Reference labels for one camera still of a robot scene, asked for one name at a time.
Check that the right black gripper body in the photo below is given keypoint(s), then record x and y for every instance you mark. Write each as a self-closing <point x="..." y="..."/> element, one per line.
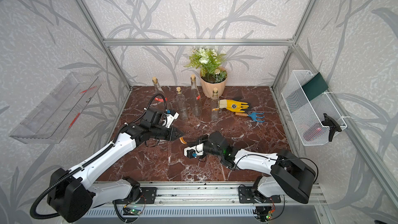
<point x="208" y="149"/>

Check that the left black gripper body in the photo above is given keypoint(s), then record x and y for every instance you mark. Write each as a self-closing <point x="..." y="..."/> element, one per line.
<point x="160" y="132"/>

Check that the peeled gold label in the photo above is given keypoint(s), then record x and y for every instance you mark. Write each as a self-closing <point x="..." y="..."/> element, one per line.
<point x="182" y="140"/>

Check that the short glass bottle gold label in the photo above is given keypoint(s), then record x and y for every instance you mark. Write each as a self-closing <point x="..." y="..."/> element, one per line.
<point x="181" y="102"/>

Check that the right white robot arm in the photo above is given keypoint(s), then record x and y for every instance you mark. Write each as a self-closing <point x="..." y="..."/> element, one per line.
<point x="285" y="173"/>

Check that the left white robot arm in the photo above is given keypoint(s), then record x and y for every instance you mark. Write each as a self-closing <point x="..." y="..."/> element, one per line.
<point x="71" y="193"/>

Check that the glass bottle with red label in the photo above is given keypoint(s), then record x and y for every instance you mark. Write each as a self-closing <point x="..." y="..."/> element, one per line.
<point x="158" y="90"/>

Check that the tall slim glass bottle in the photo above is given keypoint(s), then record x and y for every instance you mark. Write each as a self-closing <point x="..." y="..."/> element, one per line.
<point x="195" y="97"/>

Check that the black spray bottle trigger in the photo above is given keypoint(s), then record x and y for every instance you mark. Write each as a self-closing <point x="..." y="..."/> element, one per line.
<point x="332" y="124"/>

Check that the yellow gardening glove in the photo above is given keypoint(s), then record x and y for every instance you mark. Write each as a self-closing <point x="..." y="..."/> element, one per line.
<point x="231" y="105"/>

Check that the blue hand rake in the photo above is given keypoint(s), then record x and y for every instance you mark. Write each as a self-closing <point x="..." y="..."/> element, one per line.
<point x="256" y="117"/>

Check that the pink flower pot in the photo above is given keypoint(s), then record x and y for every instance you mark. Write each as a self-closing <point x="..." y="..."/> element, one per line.
<point x="213" y="87"/>

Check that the green artificial plant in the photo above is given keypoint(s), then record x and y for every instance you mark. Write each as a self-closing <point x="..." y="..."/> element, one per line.
<point x="209" y="62"/>

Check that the dark green card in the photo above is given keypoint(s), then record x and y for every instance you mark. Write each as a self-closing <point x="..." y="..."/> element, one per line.
<point x="315" y="87"/>

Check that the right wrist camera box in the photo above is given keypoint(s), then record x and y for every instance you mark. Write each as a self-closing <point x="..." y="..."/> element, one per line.
<point x="196" y="151"/>

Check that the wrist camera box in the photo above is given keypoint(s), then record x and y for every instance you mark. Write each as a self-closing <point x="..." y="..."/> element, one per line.
<point x="196" y="151"/>
<point x="169" y="117"/>

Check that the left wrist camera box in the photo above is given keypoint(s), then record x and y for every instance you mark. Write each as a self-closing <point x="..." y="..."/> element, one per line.
<point x="169" y="117"/>

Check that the aluminium front rail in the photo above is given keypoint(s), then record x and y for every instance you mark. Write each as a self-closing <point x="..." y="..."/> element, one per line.
<point x="217" y="193"/>

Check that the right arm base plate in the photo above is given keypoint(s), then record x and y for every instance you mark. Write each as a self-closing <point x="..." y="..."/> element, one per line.
<point x="246" y="195"/>

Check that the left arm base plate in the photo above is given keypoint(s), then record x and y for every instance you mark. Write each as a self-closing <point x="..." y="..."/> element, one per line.
<point x="148" y="195"/>

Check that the clear plastic wall shelf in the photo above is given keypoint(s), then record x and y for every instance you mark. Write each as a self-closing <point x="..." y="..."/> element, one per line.
<point x="49" y="122"/>

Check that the white mesh wall basket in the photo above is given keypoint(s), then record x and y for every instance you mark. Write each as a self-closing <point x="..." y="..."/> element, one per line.
<point x="307" y="115"/>

